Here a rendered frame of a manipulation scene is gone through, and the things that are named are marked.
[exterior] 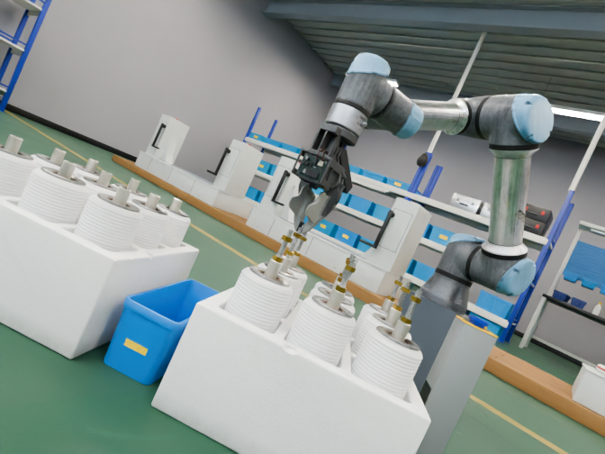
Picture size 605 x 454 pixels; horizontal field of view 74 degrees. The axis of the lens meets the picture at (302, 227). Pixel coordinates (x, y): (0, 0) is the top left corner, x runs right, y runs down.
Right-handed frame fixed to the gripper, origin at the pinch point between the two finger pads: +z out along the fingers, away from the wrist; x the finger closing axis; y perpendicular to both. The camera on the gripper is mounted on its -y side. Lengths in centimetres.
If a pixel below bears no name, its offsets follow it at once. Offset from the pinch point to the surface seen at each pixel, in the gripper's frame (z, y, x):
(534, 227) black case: -105, -474, 24
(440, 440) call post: 27, -19, 38
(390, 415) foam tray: 19.1, 8.8, 31.2
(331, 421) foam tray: 23.8, 11.6, 24.6
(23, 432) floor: 35, 40, -1
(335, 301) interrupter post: 8.6, 8.0, 15.9
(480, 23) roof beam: -333, -451, -136
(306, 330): 14.2, 11.8, 14.9
